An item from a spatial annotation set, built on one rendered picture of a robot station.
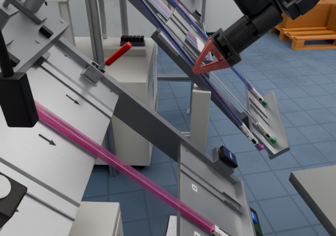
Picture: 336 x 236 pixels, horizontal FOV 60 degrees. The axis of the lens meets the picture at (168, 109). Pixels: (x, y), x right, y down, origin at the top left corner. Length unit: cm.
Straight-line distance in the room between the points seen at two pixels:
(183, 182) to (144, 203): 109
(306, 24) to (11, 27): 416
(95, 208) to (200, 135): 42
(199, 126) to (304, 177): 37
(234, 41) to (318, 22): 393
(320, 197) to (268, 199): 80
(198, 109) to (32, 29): 63
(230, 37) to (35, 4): 36
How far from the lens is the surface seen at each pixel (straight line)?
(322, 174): 108
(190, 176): 63
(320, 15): 450
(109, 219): 83
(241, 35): 61
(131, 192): 173
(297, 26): 437
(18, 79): 24
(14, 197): 31
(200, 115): 98
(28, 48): 44
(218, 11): 437
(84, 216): 86
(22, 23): 48
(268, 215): 170
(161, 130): 66
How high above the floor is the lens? 127
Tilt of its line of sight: 32 degrees down
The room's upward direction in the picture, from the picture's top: straight up
